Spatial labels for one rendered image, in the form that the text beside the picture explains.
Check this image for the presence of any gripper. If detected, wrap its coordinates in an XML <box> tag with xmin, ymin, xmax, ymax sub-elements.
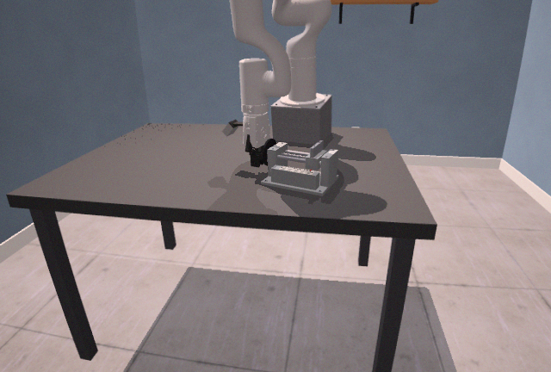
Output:
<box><xmin>243</xmin><ymin>112</ymin><xmax>270</xmax><ymax>167</ymax></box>

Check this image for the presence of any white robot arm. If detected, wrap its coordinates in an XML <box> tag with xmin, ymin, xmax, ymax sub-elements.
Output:
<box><xmin>230</xmin><ymin>0</ymin><xmax>332</xmax><ymax>115</ymax></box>

